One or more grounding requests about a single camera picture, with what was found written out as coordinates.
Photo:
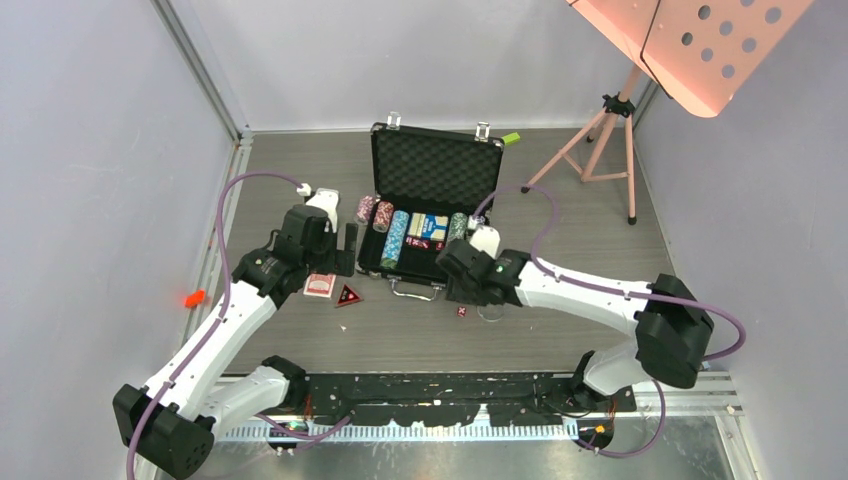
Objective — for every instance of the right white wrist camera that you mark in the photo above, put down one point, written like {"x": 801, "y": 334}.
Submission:
{"x": 482, "y": 236}

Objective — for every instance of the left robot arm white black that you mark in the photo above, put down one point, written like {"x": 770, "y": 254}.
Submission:
{"x": 175, "y": 418}

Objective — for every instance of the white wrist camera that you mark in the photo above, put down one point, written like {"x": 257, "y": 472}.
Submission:
{"x": 482, "y": 236}
{"x": 323, "y": 198}

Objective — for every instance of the red playing card deck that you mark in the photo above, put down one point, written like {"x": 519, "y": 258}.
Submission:
{"x": 320, "y": 285}

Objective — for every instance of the red dice in case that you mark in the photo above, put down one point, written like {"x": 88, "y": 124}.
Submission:
{"x": 424, "y": 244}

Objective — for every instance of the red black triangle dealer button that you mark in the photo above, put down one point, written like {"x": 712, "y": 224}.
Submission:
{"x": 348, "y": 296}

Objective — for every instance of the green block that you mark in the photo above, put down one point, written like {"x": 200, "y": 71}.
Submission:
{"x": 510, "y": 139}

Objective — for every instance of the black poker set case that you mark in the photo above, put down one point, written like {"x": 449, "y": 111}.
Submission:
{"x": 421, "y": 170}

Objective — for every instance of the light blue chip row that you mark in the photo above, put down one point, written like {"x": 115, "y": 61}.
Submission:
{"x": 395, "y": 239}

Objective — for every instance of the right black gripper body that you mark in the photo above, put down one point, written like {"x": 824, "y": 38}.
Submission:
{"x": 465, "y": 291}

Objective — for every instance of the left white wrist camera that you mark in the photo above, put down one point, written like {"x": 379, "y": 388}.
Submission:
{"x": 323, "y": 198}

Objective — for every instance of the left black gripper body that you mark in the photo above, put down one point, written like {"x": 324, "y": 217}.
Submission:
{"x": 326, "y": 259}

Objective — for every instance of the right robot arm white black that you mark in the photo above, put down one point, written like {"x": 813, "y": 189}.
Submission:
{"x": 667, "y": 332}

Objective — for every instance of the pink music stand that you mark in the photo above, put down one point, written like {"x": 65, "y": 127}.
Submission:
{"x": 699, "y": 53}

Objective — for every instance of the dark red chip stack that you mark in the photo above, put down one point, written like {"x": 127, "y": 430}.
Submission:
{"x": 383, "y": 215}

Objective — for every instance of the green grey chip row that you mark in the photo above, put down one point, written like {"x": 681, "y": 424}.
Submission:
{"x": 457, "y": 227}

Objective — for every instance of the purple chip stack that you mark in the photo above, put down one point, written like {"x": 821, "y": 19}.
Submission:
{"x": 364, "y": 209}

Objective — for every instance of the blue boxed card deck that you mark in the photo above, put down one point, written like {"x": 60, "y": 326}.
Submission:
{"x": 428, "y": 227}

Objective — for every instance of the clear round disc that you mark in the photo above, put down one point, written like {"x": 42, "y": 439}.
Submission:
{"x": 491, "y": 313}

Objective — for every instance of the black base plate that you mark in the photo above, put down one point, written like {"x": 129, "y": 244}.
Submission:
{"x": 446, "y": 399}

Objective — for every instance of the orange clip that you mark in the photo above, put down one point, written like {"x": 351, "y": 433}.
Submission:
{"x": 194, "y": 299}

